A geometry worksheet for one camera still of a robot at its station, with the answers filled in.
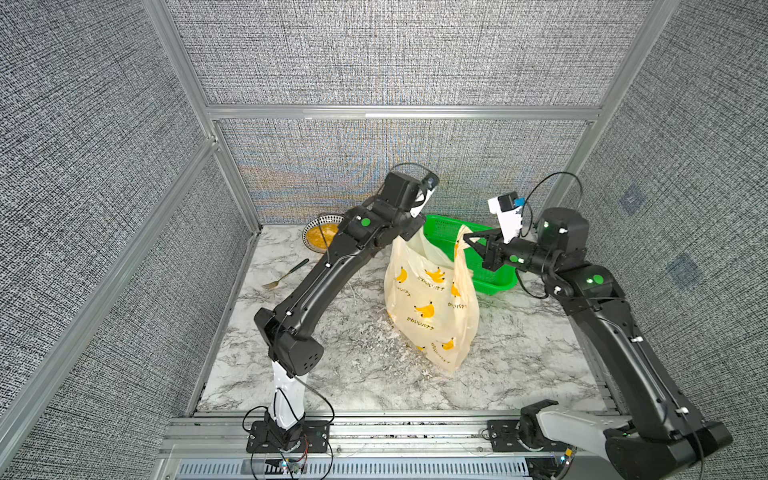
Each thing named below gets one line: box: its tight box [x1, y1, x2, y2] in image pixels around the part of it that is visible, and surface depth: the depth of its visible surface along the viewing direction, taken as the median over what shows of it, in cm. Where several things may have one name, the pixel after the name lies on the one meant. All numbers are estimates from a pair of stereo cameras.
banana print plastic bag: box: [384, 225, 480, 373], surface depth 80 cm
